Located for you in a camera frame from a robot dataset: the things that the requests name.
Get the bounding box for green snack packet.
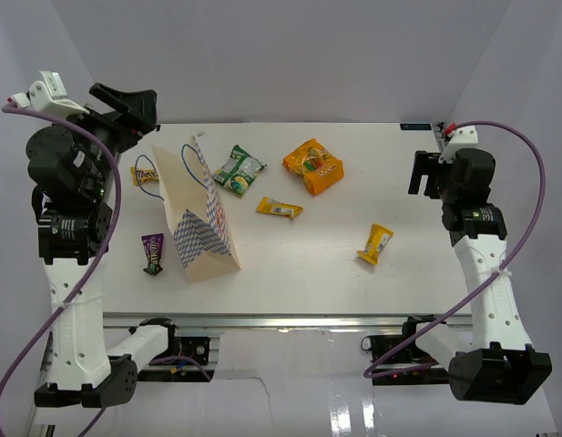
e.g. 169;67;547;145
212;145;267;198

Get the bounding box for aluminium front rail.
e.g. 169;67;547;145
104;313;472;330

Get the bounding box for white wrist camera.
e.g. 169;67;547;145
7;71;90;118
438;125;479;164

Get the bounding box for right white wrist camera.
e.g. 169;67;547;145
438;125;479;164

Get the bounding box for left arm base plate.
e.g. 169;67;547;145
138;337;214;383

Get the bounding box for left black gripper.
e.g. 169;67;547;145
55;82;157;197

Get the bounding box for purple M&M's packet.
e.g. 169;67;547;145
141;233;164;276

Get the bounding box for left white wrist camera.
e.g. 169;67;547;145
7;71;90;118

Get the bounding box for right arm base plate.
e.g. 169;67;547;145
360;335;449;386

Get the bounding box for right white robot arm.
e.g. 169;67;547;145
400;148;552;405

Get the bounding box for yellow snack bar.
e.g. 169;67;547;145
256;197;303;219
357;223;394;266

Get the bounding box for yellow M&M's packet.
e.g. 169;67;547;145
130;167;159;186

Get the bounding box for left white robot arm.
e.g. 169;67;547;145
26;84;182;409

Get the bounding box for paper bag blue pattern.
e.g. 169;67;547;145
151;137;240;283

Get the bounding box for blue label right corner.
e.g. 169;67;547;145
400;123;432;131

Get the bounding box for orange snack multipack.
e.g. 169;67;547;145
282;138;344;196

